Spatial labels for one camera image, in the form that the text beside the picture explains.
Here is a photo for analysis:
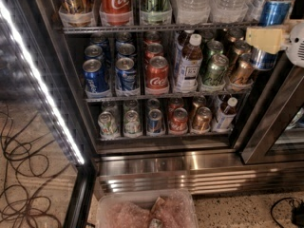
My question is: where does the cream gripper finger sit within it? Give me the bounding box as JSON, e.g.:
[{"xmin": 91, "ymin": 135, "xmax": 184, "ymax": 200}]
[
  {"xmin": 245, "ymin": 27, "xmax": 289, "ymax": 54},
  {"xmin": 283, "ymin": 19, "xmax": 304, "ymax": 32}
]

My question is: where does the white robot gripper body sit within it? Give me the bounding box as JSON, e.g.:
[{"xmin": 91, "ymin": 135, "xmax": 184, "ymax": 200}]
[{"xmin": 286, "ymin": 23, "xmax": 304, "ymax": 68}]

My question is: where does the blue silver redbull can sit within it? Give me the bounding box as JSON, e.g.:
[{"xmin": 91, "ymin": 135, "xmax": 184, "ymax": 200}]
[{"xmin": 250, "ymin": 0, "xmax": 294, "ymax": 71}]

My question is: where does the green can middle front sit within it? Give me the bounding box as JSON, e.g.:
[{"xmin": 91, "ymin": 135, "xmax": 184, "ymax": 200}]
[{"xmin": 201, "ymin": 53, "xmax": 229, "ymax": 86}]

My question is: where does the small tea bottle bottom shelf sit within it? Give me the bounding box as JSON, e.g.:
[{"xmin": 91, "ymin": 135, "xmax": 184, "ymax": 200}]
[{"xmin": 212, "ymin": 97, "xmax": 238, "ymax": 133}]

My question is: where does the closed right fridge door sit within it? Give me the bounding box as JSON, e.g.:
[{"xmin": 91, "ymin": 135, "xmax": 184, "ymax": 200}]
[{"xmin": 241, "ymin": 66, "xmax": 304, "ymax": 164}]

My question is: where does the gold can bottom shelf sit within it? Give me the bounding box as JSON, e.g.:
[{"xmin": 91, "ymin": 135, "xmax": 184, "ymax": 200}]
[{"xmin": 191, "ymin": 106, "xmax": 212, "ymax": 132}]

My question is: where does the green can top shelf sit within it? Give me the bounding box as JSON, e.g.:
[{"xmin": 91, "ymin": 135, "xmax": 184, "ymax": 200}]
[{"xmin": 140, "ymin": 0, "xmax": 172, "ymax": 25}]

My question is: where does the red coca-cola can middle shelf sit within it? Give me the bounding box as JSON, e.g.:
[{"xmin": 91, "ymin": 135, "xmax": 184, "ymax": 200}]
[{"xmin": 145, "ymin": 56, "xmax": 169, "ymax": 95}]

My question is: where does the red coca-cola can shelf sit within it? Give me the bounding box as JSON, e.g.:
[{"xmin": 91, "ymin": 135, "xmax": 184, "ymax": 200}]
[
  {"xmin": 102, "ymin": 0, "xmax": 132, "ymax": 26},
  {"xmin": 145, "ymin": 56, "xmax": 169, "ymax": 95}
]

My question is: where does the red can bottom shelf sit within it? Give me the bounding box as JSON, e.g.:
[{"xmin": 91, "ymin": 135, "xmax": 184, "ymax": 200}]
[{"xmin": 169, "ymin": 107, "xmax": 188, "ymax": 134}]

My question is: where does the blue can bottom shelf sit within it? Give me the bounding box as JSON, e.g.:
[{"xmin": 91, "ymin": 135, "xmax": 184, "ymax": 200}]
[{"xmin": 147, "ymin": 109, "xmax": 163, "ymax": 135}]

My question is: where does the blue pepsi can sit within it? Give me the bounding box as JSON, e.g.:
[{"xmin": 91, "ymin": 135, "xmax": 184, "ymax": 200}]
[
  {"xmin": 83, "ymin": 59, "xmax": 110, "ymax": 99},
  {"xmin": 115, "ymin": 57, "xmax": 140, "ymax": 96}
]

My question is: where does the red coca-cola can top shelf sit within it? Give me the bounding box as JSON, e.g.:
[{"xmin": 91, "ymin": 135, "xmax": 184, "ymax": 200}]
[{"xmin": 102, "ymin": 0, "xmax": 132, "ymax": 26}]

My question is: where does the white green can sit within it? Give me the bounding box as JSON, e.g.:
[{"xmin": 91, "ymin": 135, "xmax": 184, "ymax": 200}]
[
  {"xmin": 123, "ymin": 110, "xmax": 142, "ymax": 137},
  {"xmin": 98, "ymin": 111, "xmax": 119, "ymax": 139}
]

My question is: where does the blue pepsi can front left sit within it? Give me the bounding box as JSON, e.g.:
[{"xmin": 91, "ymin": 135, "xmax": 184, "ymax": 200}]
[{"xmin": 83, "ymin": 59, "xmax": 110, "ymax": 99}]

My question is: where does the white green can bottom left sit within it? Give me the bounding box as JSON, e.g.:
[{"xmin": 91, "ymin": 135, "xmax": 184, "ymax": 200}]
[{"xmin": 98, "ymin": 111, "xmax": 119, "ymax": 139}]

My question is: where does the open glass fridge door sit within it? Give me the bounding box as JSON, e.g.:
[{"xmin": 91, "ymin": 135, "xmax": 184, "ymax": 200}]
[{"xmin": 0, "ymin": 0, "xmax": 97, "ymax": 228}]

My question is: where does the clear water bottle right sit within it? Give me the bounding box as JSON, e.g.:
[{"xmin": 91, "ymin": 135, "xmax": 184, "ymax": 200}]
[{"xmin": 210, "ymin": 0, "xmax": 248, "ymax": 23}]

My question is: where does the clear water bottle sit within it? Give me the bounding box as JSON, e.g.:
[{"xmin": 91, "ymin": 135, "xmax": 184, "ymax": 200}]
[
  {"xmin": 171, "ymin": 0, "xmax": 211, "ymax": 25},
  {"xmin": 210, "ymin": 0, "xmax": 248, "ymax": 23}
]

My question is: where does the clear water bottle left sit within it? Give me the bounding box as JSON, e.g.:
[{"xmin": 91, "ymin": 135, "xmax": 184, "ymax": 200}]
[{"xmin": 171, "ymin": 0, "xmax": 211, "ymax": 25}]

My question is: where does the brown tea bottle white cap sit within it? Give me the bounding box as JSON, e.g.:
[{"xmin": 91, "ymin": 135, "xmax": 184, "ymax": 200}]
[{"xmin": 175, "ymin": 33, "xmax": 203, "ymax": 92}]

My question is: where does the clear plastic bin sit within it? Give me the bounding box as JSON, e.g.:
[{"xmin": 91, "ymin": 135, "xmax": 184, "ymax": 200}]
[{"xmin": 96, "ymin": 189, "xmax": 199, "ymax": 228}]

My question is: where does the middle wire shelf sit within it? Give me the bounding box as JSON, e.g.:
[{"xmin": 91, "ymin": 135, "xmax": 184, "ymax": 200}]
[{"xmin": 85, "ymin": 88, "xmax": 251, "ymax": 103}]

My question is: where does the wire shelf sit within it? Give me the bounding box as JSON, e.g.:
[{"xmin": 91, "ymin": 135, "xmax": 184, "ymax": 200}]
[
  {"xmin": 85, "ymin": 88, "xmax": 251, "ymax": 103},
  {"xmin": 58, "ymin": 22, "xmax": 257, "ymax": 34}
]

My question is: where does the black cable right floor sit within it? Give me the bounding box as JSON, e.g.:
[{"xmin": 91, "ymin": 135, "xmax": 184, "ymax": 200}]
[{"xmin": 270, "ymin": 197, "xmax": 304, "ymax": 228}]

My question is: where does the top wire shelf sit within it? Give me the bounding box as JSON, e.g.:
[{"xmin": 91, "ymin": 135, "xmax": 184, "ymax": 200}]
[{"xmin": 58, "ymin": 22, "xmax": 257, "ymax": 34}]

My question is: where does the brown tangled cable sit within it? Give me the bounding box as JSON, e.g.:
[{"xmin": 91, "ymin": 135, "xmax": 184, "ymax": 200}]
[{"xmin": 0, "ymin": 102, "xmax": 72, "ymax": 228}]

